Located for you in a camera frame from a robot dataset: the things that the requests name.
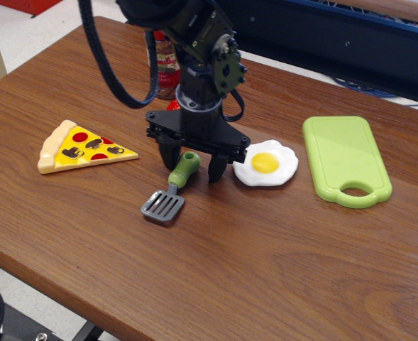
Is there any red capped spice jar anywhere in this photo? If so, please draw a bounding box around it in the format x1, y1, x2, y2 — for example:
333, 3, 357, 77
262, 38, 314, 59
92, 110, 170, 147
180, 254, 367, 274
154, 31, 180, 100

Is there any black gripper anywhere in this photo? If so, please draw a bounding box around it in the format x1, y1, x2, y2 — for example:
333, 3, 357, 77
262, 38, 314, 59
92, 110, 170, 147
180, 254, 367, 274
145, 87, 251, 183

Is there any red box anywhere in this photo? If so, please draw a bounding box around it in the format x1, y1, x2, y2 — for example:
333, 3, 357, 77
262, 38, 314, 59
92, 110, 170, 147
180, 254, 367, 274
0, 0, 61, 16

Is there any toy fried egg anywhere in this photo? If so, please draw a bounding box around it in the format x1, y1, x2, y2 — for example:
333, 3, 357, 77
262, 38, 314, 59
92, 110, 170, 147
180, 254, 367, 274
233, 140, 299, 187

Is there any toy strawberry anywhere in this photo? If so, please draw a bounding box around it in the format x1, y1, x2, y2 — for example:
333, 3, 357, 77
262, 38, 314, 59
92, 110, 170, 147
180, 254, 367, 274
167, 99, 180, 111

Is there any green plastic cutting board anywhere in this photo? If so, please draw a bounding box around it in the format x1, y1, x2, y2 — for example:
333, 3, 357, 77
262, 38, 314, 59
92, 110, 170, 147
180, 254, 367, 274
302, 116, 392, 209

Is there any black base bracket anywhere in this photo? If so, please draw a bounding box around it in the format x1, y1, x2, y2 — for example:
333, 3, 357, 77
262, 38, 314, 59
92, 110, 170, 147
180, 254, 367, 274
0, 282, 105, 341

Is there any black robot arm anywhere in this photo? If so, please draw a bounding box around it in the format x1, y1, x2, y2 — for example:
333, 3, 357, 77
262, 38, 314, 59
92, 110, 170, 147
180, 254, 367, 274
119, 1, 251, 183

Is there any toy pizza slice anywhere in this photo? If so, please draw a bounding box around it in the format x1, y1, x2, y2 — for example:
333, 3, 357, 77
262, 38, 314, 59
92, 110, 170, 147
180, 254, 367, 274
38, 120, 139, 174

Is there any green handled grey spatula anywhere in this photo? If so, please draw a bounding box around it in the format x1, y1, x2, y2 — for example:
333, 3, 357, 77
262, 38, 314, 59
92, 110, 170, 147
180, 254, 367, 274
141, 151, 202, 224

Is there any black metal frame rail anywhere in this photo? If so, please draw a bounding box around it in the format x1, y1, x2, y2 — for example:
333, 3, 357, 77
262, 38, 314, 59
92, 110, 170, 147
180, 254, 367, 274
220, 1, 418, 102

